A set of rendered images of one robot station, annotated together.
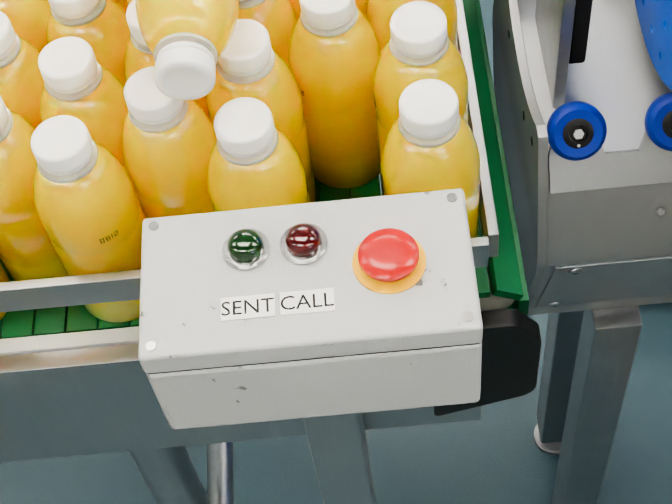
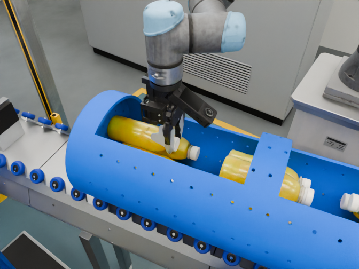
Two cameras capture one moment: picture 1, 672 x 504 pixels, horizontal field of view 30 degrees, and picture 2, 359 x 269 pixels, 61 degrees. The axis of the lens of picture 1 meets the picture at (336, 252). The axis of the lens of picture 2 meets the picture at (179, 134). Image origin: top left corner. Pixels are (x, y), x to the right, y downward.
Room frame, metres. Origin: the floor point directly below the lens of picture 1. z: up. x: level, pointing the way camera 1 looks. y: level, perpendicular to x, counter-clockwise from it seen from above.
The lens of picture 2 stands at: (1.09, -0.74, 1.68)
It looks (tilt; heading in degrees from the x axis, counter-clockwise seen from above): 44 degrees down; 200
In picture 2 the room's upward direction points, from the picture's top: straight up
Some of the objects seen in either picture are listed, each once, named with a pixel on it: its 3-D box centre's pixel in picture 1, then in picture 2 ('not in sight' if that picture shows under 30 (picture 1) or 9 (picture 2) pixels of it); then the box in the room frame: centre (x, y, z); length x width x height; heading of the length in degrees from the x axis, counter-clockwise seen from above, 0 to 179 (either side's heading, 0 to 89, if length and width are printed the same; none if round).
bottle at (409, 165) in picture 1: (431, 193); not in sight; (0.52, -0.07, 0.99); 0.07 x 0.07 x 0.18
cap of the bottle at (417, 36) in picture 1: (418, 29); not in sight; (0.59, -0.08, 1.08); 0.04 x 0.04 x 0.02
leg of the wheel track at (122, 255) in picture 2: not in sight; (118, 240); (0.53, -1.25, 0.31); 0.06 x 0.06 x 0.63; 86
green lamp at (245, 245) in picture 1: (245, 245); not in sight; (0.42, 0.05, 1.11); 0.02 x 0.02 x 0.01
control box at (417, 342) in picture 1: (313, 310); not in sight; (0.40, 0.02, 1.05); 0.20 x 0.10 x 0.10; 86
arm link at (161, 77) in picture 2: not in sight; (164, 70); (0.57, -0.96, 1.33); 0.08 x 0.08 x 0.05
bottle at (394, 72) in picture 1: (421, 117); not in sight; (0.59, -0.08, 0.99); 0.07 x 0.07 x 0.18
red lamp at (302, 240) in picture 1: (303, 239); not in sight; (0.42, 0.02, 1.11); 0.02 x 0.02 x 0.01
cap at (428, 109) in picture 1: (428, 109); not in sight; (0.52, -0.07, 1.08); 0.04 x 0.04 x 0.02
